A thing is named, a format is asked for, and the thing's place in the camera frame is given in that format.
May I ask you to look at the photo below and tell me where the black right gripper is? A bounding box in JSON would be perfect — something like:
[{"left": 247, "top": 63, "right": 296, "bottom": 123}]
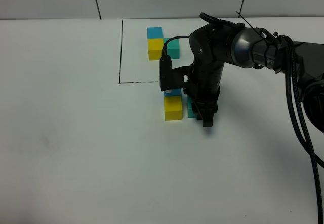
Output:
[{"left": 173, "top": 59, "right": 224, "bottom": 127}]

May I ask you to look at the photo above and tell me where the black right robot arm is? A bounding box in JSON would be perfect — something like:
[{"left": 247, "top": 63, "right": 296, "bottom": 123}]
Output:
[{"left": 159, "top": 13, "right": 323, "bottom": 130}]

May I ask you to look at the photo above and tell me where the green template block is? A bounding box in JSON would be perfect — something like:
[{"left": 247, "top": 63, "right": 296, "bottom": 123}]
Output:
[{"left": 167, "top": 39, "right": 180, "bottom": 59}]

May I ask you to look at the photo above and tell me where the yellow template block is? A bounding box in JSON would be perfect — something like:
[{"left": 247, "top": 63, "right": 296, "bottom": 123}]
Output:
[{"left": 147, "top": 38, "right": 164, "bottom": 61}]

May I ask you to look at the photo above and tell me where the blue template block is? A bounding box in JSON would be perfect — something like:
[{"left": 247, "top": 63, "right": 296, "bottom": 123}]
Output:
[{"left": 147, "top": 27, "right": 163, "bottom": 39}]

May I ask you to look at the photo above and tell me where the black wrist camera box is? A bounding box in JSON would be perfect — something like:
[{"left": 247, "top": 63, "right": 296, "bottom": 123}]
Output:
[{"left": 159, "top": 55, "right": 173, "bottom": 91}]

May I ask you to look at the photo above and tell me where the black camera cable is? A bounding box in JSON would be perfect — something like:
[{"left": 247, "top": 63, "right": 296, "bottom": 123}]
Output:
[{"left": 161, "top": 35, "right": 191, "bottom": 57}]

